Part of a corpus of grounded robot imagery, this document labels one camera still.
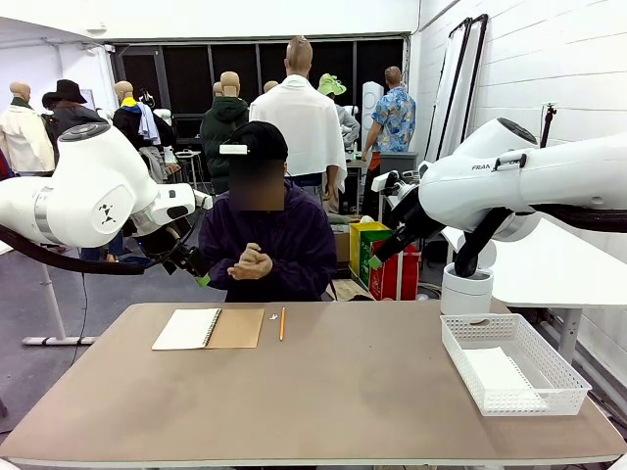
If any white perforated plastic basket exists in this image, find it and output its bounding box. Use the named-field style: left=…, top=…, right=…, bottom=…
left=439, top=312, right=593, bottom=418

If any red bag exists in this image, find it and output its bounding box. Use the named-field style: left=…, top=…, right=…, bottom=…
left=369, top=243, right=422, bottom=302

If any black framed white panel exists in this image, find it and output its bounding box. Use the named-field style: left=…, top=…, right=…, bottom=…
left=448, top=14, right=491, bottom=154
left=423, top=18, right=474, bottom=165

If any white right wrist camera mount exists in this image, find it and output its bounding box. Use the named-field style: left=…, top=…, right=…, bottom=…
left=370, top=169, right=421, bottom=198

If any spiral notebook with brown cover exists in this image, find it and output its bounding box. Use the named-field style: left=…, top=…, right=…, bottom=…
left=151, top=307, right=266, bottom=352

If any purple sleeved right forearm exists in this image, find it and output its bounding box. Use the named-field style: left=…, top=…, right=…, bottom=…
left=207, top=254, right=244, bottom=291

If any figure with black hat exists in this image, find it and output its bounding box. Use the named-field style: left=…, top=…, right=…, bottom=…
left=41, top=78, right=124, bottom=263

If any grey cabinet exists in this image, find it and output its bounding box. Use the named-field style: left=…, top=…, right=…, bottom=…
left=379, top=151, right=419, bottom=173

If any mannequin in white cape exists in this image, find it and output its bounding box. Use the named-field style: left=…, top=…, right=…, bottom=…
left=248, top=35, right=350, bottom=214

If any mannequin in dark green puffer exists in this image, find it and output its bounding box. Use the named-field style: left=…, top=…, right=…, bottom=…
left=199, top=71, right=251, bottom=197

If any white cylindrical bin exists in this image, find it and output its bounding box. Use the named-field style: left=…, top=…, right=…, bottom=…
left=440, top=262, right=496, bottom=317

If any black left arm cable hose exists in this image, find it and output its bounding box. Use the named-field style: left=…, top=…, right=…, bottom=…
left=0, top=223, right=164, bottom=277

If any mannequin with yellow collar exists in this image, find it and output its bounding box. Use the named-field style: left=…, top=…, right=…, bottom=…
left=112, top=80, right=178, bottom=185

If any black tripod stand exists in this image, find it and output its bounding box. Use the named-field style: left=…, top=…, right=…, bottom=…
left=538, top=102, right=560, bottom=149

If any large white table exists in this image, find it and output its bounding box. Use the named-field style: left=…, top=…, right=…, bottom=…
left=440, top=217, right=627, bottom=364

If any white tower appliance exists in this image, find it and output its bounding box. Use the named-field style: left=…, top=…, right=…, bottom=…
left=362, top=81, right=386, bottom=130

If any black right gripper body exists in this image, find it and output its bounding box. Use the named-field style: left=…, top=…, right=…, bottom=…
left=388, top=200, right=433, bottom=247

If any white table with foot bar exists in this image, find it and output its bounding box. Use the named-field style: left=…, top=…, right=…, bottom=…
left=22, top=263, right=97, bottom=347

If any person's left hand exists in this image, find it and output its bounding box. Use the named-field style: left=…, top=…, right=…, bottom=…
left=226, top=258, right=274, bottom=282

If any white notebook sheet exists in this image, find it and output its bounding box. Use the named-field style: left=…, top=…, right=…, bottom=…
left=461, top=346, right=550, bottom=413

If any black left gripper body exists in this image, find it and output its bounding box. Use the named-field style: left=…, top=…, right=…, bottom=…
left=163, top=241, right=208, bottom=279

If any mannequin with green hat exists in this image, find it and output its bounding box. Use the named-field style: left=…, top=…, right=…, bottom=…
left=316, top=72, right=362, bottom=154

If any white background stool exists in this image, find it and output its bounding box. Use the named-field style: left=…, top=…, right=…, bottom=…
left=174, top=150, right=203, bottom=190

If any person's right hand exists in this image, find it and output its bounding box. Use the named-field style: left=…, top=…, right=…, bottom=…
left=239, top=243, right=266, bottom=266

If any mannequin in floral blue shirt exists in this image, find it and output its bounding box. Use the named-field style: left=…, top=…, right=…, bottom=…
left=361, top=66, right=418, bottom=222

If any black cap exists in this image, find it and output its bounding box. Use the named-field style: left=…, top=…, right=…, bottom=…
left=229, top=121, right=290, bottom=161

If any person in purple jacket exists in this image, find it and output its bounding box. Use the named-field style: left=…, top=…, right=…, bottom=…
left=197, top=179, right=339, bottom=304

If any mannequin in cream jacket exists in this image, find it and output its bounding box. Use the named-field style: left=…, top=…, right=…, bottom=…
left=0, top=81, right=56, bottom=178

